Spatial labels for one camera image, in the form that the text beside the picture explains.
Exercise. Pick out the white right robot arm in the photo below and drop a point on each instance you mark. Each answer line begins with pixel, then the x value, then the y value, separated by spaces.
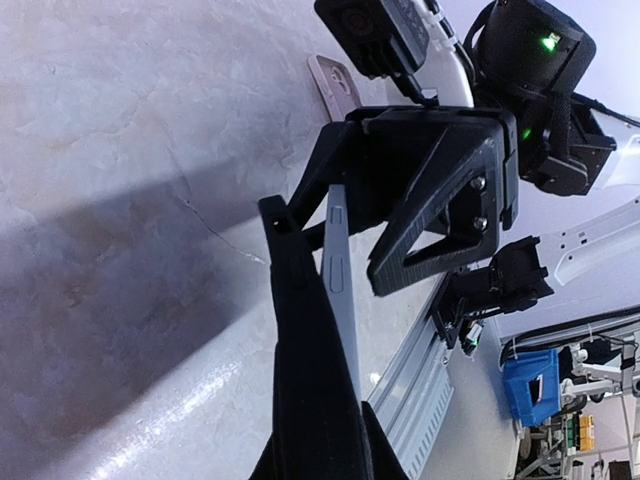
pixel 528 58

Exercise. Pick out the blue storage bin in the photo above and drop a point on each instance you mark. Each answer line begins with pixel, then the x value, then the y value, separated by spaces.
pixel 532 386

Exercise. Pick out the aluminium front rail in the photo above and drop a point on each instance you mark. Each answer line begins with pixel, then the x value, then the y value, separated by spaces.
pixel 444 413

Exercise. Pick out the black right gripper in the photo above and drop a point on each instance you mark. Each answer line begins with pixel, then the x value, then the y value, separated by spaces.
pixel 446 180

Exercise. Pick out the large silver phone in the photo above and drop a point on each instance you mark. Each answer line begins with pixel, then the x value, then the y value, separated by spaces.
pixel 336 273

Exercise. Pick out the pink clear phone case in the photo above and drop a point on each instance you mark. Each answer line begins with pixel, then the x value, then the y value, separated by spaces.
pixel 336 86

